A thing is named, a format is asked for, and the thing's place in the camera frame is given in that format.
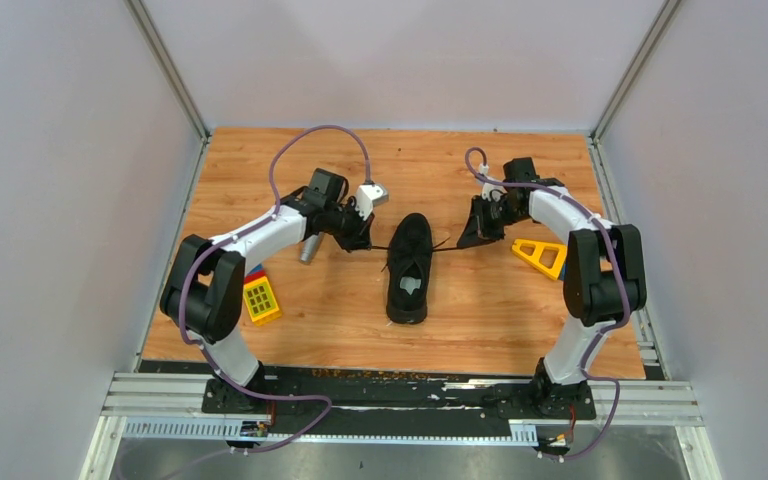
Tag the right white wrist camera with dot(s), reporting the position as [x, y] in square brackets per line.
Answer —
[490, 191]

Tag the silver microphone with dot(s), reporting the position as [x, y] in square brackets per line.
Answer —
[310, 248]

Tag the yellow triangular toy piece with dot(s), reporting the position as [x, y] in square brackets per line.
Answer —
[548, 258]

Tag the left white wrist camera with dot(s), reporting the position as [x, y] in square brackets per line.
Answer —
[367, 197]

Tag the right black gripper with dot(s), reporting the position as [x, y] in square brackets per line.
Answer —
[488, 234]

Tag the black shoelace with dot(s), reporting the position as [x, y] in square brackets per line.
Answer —
[403, 254]

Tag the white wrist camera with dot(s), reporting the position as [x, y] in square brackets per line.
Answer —
[367, 197]
[490, 191]

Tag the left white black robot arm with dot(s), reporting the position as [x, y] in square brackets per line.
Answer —
[204, 291]

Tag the colourful toy block stack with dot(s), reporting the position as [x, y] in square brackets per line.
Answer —
[259, 298]

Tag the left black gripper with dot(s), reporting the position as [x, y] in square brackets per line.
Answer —
[357, 239]

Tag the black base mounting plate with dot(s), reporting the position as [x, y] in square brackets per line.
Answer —
[367, 403]

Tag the aluminium frame rail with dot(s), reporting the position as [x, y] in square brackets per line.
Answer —
[163, 405]

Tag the black sneaker shoe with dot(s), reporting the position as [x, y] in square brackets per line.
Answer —
[407, 292]

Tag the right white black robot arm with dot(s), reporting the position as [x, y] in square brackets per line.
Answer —
[604, 274]

